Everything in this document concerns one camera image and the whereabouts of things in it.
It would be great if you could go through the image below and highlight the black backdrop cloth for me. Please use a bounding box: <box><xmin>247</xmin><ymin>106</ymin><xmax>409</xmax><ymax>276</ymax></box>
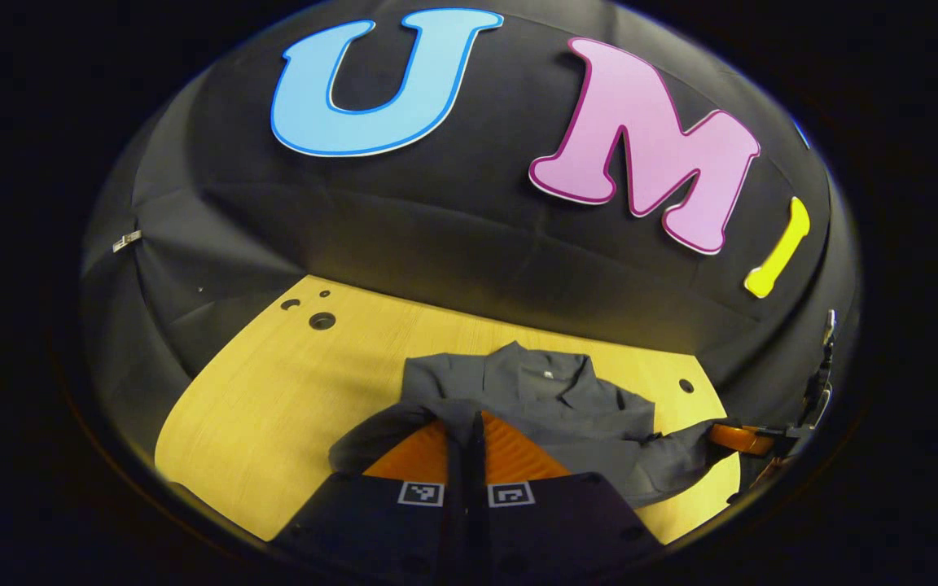
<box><xmin>78</xmin><ymin>0</ymin><xmax>865</xmax><ymax>457</ymax></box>

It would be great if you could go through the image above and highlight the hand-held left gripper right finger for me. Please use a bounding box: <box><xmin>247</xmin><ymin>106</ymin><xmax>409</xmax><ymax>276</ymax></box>
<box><xmin>469</xmin><ymin>412</ymin><xmax>665</xmax><ymax>586</ymax></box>

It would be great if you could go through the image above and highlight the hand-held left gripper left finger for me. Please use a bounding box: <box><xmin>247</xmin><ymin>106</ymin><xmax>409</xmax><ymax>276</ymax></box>
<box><xmin>270</xmin><ymin>422</ymin><xmax>470</xmax><ymax>586</ymax></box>

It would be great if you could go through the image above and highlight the grey collared shirt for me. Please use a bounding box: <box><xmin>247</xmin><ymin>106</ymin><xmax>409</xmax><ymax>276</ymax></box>
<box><xmin>328</xmin><ymin>342</ymin><xmax>743</xmax><ymax>509</ymax></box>

